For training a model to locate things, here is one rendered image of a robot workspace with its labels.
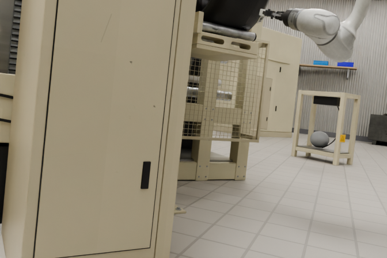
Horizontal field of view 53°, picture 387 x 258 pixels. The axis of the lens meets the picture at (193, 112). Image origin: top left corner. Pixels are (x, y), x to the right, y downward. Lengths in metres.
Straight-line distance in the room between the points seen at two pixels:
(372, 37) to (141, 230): 9.34
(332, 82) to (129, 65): 9.09
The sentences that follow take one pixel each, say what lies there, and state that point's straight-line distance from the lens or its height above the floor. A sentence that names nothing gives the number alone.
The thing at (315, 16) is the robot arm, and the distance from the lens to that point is 1.54.
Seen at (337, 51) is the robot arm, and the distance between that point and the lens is 1.65.
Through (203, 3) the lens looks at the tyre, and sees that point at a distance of 2.36.
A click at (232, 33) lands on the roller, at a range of 1.93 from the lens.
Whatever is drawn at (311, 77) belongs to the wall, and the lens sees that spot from 9.99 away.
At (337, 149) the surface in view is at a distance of 4.48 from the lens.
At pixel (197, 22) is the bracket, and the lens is 1.79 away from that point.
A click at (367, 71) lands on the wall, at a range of 10.01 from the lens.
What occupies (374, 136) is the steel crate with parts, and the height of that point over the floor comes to 0.19.
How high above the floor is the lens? 0.55
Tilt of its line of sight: 2 degrees down
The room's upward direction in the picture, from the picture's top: 6 degrees clockwise
